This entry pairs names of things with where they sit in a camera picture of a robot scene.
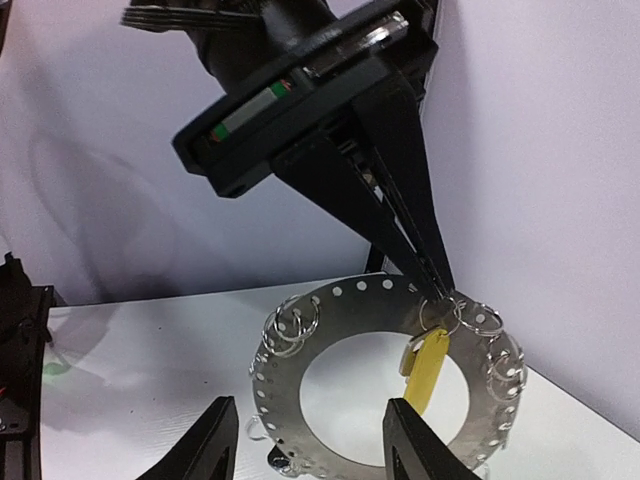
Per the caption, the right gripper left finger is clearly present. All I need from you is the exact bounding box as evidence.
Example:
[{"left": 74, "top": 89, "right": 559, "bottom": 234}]
[{"left": 138, "top": 396, "right": 238, "bottom": 480}]

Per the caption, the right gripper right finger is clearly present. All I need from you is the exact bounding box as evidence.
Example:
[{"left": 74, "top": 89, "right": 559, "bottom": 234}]
[{"left": 383, "top": 398, "right": 479, "bottom": 480}]

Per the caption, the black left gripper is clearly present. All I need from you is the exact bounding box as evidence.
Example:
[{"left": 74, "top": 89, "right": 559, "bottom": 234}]
[{"left": 172, "top": 1, "right": 455, "bottom": 301}]

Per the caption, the round metal keyring disc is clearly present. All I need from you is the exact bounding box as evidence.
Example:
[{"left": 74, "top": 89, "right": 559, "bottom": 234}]
[{"left": 247, "top": 274, "right": 528, "bottom": 479}]

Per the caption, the yellow head key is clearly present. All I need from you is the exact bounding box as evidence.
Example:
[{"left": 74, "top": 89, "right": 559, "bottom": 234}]
[{"left": 399, "top": 327, "right": 450, "bottom": 416}]

